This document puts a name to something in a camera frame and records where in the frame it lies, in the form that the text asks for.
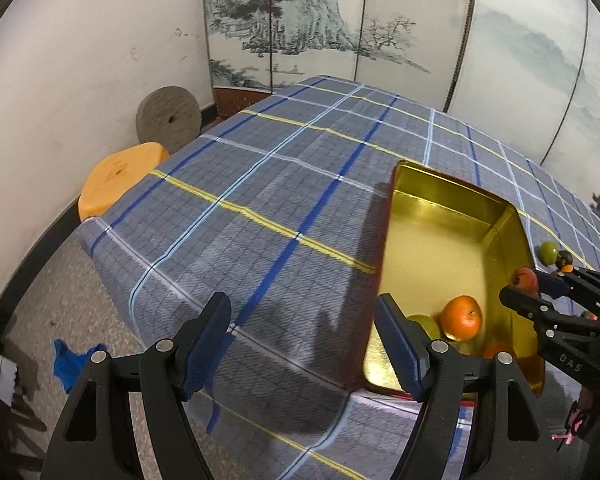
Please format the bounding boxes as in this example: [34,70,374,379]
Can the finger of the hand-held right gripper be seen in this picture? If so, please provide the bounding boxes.
[537,269,600,301]
[499,285,600,343]

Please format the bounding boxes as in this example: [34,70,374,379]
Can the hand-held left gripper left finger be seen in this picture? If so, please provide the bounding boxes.
[40,291,232,480]

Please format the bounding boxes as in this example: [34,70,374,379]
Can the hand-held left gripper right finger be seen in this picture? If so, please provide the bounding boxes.
[374,294,553,480]

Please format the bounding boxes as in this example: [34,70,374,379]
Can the small green tomato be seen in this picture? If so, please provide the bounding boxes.
[537,241,561,265]

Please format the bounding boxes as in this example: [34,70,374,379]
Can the large green tomato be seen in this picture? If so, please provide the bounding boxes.
[409,314,461,353]

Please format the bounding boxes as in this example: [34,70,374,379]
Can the large mandarin orange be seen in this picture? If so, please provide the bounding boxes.
[440,295,483,342]

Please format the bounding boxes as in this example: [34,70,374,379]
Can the red and gold tin box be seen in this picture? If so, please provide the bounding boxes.
[360,160,548,406]

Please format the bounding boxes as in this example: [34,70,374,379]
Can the blue cloth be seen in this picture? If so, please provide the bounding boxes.
[53,340,108,393]

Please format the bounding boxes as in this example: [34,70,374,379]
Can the blue checked tablecloth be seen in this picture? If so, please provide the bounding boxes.
[77,75,600,480]

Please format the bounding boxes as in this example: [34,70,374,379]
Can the orange round stool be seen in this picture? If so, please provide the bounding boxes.
[78,143,170,221]

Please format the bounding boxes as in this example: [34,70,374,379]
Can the grey round millstone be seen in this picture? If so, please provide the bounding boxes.
[136,87,202,153]

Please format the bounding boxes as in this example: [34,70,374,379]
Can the painted folding screen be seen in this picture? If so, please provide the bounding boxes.
[200,0,600,241]

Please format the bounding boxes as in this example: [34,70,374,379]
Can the pink cord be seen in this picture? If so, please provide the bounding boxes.
[555,400,588,448]

